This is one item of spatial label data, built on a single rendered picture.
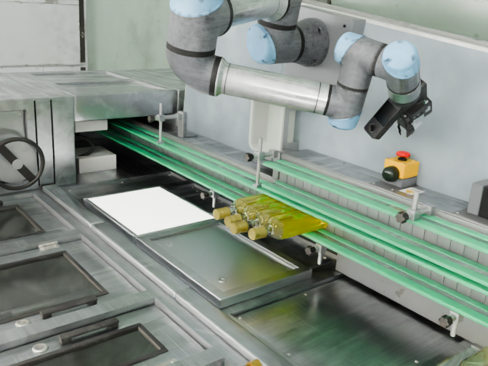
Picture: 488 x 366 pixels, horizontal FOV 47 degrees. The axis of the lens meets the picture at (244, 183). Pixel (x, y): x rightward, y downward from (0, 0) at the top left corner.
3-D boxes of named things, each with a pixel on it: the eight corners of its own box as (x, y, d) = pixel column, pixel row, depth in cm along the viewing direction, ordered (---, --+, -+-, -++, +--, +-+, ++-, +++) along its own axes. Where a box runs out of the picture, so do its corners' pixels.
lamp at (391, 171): (385, 179, 160) (378, 180, 159) (387, 163, 159) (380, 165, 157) (398, 183, 157) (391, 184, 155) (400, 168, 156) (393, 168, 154)
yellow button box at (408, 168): (397, 178, 166) (381, 181, 162) (401, 153, 164) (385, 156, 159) (417, 184, 161) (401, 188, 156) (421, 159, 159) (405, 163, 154)
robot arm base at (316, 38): (300, 13, 180) (276, 13, 174) (332, 22, 169) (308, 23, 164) (293, 59, 186) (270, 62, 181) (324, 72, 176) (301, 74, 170)
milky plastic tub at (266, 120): (266, 145, 211) (247, 148, 206) (270, 86, 204) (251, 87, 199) (297, 157, 198) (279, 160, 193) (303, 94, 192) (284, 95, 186)
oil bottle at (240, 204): (278, 205, 191) (227, 216, 178) (279, 189, 189) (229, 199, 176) (289, 210, 187) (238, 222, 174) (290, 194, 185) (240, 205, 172)
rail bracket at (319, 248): (332, 255, 174) (301, 265, 166) (335, 235, 172) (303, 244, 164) (342, 260, 172) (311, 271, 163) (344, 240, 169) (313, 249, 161)
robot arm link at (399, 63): (390, 31, 121) (426, 43, 117) (393, 60, 131) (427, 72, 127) (371, 59, 120) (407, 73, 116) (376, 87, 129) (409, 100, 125)
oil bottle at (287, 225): (314, 221, 178) (263, 235, 165) (316, 205, 176) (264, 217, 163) (327, 227, 174) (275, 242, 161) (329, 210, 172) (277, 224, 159)
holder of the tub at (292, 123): (266, 159, 213) (250, 161, 208) (271, 86, 205) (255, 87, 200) (296, 171, 200) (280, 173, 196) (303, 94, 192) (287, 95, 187)
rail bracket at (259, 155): (270, 182, 192) (241, 187, 184) (274, 134, 187) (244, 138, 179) (276, 184, 190) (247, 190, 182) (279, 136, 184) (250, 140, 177)
